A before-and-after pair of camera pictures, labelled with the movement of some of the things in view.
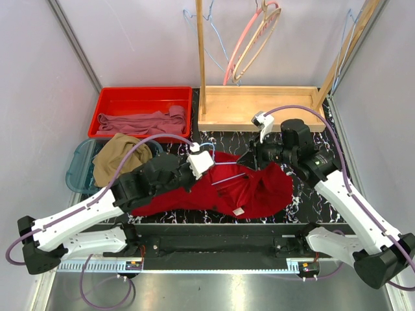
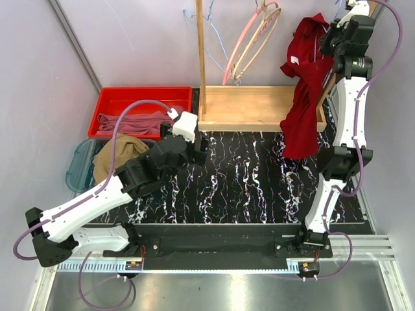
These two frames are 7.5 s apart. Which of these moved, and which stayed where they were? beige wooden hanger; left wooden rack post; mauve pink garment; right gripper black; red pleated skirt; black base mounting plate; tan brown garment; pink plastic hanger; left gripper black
Moved: red pleated skirt; right gripper black; left gripper black
Stayed: black base mounting plate; beige wooden hanger; mauve pink garment; pink plastic hanger; left wooden rack post; tan brown garment
